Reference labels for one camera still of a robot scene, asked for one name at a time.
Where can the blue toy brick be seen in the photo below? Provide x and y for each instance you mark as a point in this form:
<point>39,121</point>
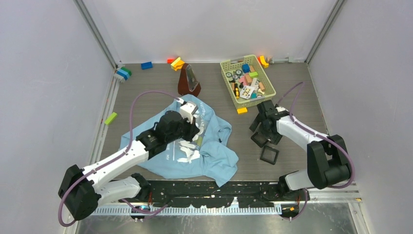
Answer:
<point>146,65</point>

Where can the yellow red corner blocks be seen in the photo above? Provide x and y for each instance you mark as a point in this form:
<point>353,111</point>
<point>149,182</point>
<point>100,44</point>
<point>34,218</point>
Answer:
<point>265,61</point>

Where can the green plastic basket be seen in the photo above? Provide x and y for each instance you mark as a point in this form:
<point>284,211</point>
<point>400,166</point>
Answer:
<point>246,81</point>

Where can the yellow orange toy block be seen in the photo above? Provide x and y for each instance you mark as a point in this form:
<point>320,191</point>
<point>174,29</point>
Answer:
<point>177,64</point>

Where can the stacked blue green bricks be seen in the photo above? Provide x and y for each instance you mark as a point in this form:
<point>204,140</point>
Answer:
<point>122,74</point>

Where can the light blue printed t-shirt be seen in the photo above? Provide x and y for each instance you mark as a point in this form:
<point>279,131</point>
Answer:
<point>208,155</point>

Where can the brown metronome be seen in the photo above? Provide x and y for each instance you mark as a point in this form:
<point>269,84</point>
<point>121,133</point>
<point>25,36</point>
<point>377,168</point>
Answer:
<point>188,83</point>

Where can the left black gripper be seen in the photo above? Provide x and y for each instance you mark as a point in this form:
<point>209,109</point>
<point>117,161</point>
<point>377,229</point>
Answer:
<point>193,129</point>

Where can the lime green toy brick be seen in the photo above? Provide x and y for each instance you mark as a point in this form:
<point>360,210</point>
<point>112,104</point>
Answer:
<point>110,118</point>

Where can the yellow brick near basket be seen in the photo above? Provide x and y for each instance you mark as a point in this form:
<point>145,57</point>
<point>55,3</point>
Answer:
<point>243,110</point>

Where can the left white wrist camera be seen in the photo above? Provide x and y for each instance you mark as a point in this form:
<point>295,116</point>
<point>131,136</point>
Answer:
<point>187,110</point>

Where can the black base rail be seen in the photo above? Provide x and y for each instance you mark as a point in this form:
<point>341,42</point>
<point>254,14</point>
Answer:
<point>248,194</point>

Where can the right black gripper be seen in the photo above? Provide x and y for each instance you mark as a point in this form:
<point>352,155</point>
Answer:
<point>273,137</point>

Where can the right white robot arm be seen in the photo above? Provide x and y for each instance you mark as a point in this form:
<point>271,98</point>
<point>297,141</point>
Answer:
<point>328,162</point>

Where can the black square frame box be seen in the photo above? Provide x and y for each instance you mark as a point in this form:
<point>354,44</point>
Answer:
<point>269,155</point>
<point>259,139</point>

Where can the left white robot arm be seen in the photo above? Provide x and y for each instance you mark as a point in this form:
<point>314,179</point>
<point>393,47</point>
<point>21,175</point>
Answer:
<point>83,190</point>

